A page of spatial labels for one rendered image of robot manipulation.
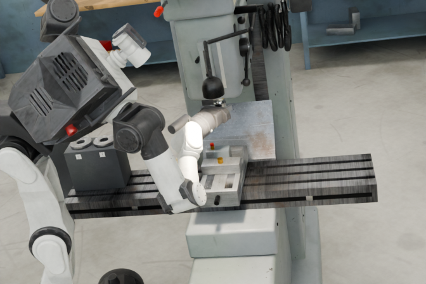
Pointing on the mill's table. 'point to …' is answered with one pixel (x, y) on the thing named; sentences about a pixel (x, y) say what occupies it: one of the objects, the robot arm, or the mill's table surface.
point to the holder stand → (97, 164)
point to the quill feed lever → (245, 58)
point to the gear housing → (203, 4)
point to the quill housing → (190, 75)
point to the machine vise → (225, 181)
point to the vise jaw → (231, 165)
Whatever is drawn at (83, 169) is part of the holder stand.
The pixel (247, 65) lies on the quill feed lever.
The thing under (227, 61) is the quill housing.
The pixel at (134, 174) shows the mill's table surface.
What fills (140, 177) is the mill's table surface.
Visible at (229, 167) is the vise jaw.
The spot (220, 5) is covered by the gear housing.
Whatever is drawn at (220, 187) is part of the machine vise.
